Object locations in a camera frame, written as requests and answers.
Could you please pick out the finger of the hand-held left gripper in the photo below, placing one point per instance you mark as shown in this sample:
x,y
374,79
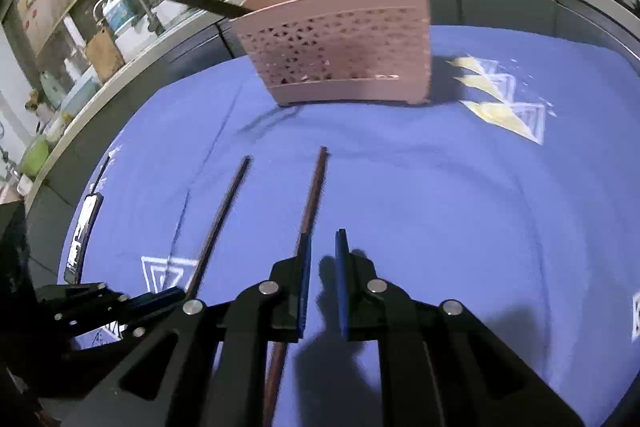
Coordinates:
x,y
107,337
155,298

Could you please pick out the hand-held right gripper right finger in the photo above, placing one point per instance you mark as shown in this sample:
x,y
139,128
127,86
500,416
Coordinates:
x,y
342,282

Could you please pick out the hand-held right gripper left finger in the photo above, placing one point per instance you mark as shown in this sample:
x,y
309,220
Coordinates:
x,y
302,287

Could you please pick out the reddish brown single chopstick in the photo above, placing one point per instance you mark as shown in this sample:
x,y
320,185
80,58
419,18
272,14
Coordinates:
x,y
312,192

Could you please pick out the dark brown single chopstick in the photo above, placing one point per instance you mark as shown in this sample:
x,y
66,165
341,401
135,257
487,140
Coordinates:
x,y
225,217

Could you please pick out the pink perforated utensil basket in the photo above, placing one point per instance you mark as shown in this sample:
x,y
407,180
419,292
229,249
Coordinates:
x,y
350,47

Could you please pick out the black smartphone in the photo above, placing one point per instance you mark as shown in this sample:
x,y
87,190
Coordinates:
x,y
82,237

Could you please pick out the blue printed tablecloth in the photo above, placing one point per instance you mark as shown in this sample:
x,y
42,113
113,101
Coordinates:
x,y
450,207

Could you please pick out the thin dark chopstick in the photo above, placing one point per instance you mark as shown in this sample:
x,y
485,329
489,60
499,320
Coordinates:
x,y
103,172

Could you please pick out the upright wooden cutting board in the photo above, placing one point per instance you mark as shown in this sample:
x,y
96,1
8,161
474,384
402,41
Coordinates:
x,y
104,56

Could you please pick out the blue and white container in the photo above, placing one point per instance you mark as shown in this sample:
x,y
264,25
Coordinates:
x,y
125,12

